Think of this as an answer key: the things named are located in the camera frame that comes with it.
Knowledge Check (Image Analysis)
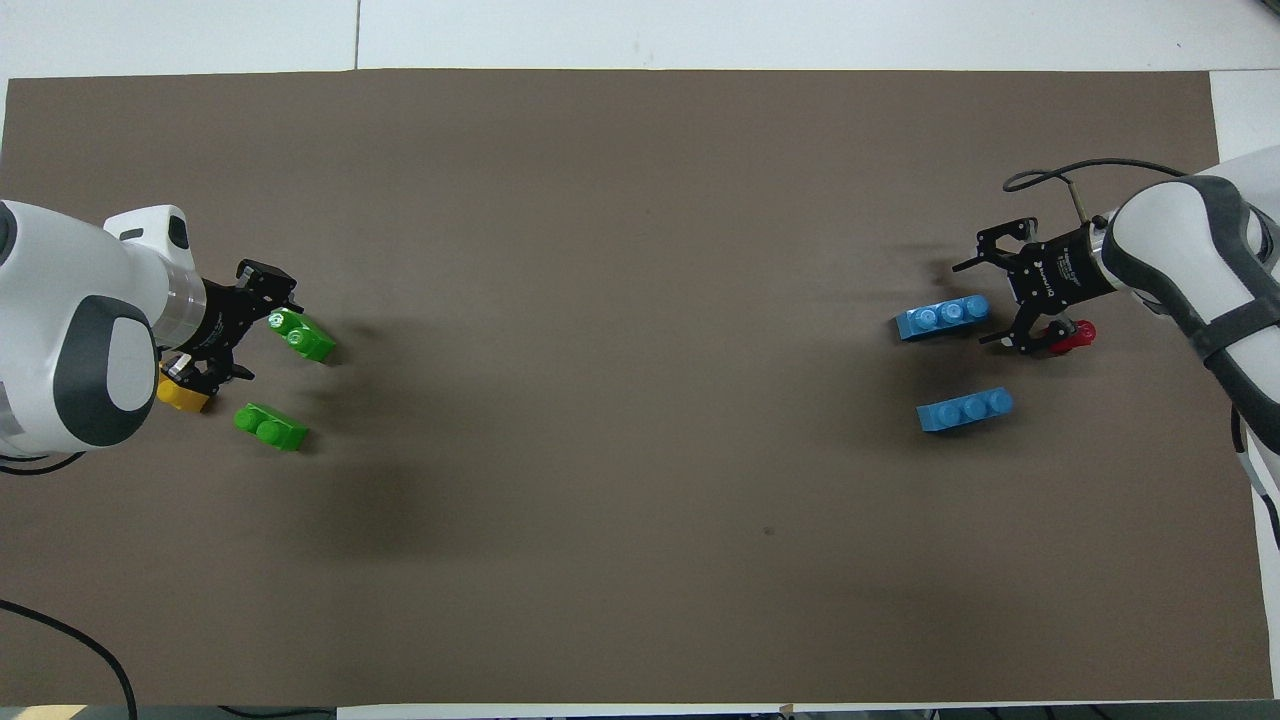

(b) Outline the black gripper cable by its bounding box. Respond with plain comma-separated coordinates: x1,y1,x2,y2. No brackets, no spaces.
1003,158,1191,223
0,452,86,476

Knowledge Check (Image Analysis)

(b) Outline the yellow two-stud toy brick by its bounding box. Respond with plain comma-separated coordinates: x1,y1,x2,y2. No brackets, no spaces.
155,372,213,414

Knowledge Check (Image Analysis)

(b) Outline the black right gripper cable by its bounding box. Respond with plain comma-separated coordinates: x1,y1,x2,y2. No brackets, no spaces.
1003,158,1191,223

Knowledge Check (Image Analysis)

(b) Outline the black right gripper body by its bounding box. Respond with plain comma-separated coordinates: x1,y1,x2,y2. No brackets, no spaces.
1010,228,1116,309

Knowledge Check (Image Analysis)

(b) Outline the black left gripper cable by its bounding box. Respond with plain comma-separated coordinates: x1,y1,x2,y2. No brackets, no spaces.
0,452,86,476

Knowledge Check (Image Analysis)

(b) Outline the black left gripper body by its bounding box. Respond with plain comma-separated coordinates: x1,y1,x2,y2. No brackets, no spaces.
200,280,263,356

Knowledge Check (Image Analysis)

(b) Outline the black loose floor cable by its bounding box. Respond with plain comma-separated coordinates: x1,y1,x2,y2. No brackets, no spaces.
0,600,138,720

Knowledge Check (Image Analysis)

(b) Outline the green two-stud toy brick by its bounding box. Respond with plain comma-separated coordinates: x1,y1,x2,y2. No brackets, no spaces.
233,402,310,453
267,307,338,365

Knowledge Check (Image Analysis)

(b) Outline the brown paper table mat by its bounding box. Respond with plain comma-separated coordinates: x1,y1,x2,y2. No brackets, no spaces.
0,68,1280,713

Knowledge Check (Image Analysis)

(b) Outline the red one-stud toy brick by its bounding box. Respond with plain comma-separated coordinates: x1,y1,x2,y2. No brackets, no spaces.
1048,320,1098,358

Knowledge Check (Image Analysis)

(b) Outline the blue three-stud toy brick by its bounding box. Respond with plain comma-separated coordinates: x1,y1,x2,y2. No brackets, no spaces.
916,387,1014,434
895,295,993,343

